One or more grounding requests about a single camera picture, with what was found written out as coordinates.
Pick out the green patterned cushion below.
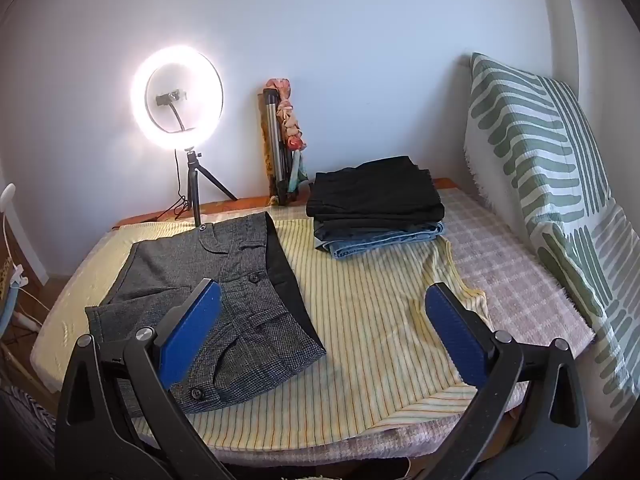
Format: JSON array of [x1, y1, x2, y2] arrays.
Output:
[[462, 52, 640, 423]]

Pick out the pink checked blanket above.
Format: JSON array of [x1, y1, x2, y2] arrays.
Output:
[[200, 186, 596, 466]]

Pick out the black mini tripod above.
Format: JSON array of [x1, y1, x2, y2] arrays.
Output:
[[182, 147, 239, 228]]

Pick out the black power cable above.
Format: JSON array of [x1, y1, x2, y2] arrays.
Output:
[[112, 150, 193, 231]]

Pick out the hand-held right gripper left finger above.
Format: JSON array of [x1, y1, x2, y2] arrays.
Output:
[[55, 277, 236, 480]]

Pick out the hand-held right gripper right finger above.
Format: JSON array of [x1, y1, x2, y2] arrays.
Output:
[[422, 282, 593, 480]]

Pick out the black folded pants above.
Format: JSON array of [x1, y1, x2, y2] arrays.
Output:
[[306, 156, 446, 232]]

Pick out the grey tweed pants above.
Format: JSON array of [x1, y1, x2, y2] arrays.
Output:
[[85, 211, 327, 417]]

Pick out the folded silver tripod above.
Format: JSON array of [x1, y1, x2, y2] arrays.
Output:
[[257, 88, 301, 207]]

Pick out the ring light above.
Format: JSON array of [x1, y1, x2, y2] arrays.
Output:
[[131, 46, 225, 152]]

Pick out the white cable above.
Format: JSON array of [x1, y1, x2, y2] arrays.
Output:
[[0, 210, 43, 333]]

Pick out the blue folded jeans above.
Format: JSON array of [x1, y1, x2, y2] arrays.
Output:
[[314, 220, 446, 260]]

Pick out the yellow striped cloth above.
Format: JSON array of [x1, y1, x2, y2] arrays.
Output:
[[30, 217, 488, 453]]

